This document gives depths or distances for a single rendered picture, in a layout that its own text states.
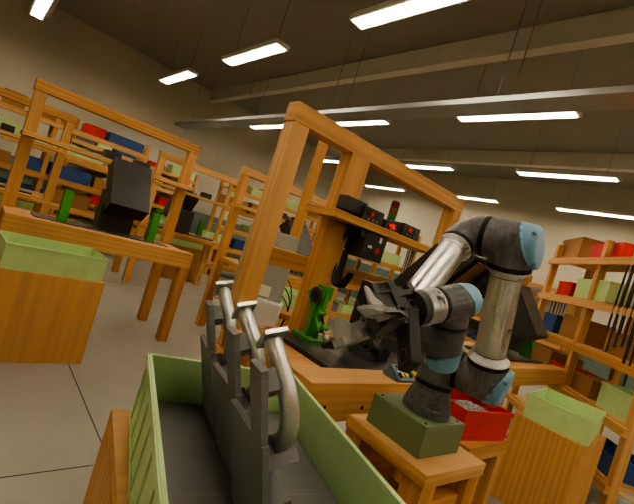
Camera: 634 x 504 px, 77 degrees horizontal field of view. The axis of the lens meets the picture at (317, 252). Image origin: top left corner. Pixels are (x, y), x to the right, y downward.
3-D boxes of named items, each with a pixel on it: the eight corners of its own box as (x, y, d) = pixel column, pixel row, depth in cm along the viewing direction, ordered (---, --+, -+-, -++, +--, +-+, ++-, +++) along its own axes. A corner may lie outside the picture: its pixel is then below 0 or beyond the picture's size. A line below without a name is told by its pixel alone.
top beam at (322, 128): (461, 213, 275) (465, 201, 275) (294, 119, 179) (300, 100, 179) (450, 212, 282) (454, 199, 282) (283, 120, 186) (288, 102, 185)
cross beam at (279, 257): (414, 299, 277) (417, 287, 277) (258, 261, 193) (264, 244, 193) (408, 297, 281) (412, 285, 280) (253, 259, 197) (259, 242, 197)
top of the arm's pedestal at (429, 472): (482, 475, 125) (486, 463, 125) (422, 490, 105) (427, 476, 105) (405, 421, 150) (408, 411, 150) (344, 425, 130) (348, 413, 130)
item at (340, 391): (497, 409, 231) (505, 384, 230) (299, 425, 134) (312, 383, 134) (475, 397, 241) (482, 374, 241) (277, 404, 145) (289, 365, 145)
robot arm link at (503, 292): (462, 379, 130) (496, 213, 115) (511, 401, 120) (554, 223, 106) (446, 394, 121) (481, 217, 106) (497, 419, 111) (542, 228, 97)
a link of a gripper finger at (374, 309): (345, 284, 66) (366, 295, 74) (358, 316, 64) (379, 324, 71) (361, 275, 66) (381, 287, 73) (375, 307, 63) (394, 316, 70)
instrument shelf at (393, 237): (437, 256, 247) (439, 250, 247) (335, 216, 189) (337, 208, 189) (406, 248, 266) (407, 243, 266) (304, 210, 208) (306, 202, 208)
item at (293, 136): (418, 347, 276) (461, 213, 275) (231, 326, 180) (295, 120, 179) (408, 342, 283) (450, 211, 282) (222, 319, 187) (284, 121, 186)
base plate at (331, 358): (465, 376, 228) (466, 373, 228) (327, 372, 157) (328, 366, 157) (407, 348, 260) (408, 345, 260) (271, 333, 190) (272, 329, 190)
